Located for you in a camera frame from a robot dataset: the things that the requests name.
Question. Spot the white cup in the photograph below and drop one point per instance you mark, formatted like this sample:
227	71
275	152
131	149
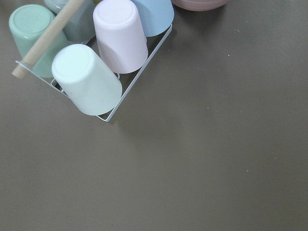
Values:
89	83

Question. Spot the pink cup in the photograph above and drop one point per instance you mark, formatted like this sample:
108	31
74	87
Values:
120	37

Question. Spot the blue cup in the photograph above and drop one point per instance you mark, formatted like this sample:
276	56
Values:
156	15

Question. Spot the grey cup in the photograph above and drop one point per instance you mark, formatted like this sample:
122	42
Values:
80	28

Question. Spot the pink bowl with ice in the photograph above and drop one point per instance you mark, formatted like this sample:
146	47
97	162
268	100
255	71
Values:
199	5

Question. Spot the white cup rack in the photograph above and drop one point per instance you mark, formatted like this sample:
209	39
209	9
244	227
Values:
44	41

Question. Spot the mint cup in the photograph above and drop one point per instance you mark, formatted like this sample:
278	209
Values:
27	23

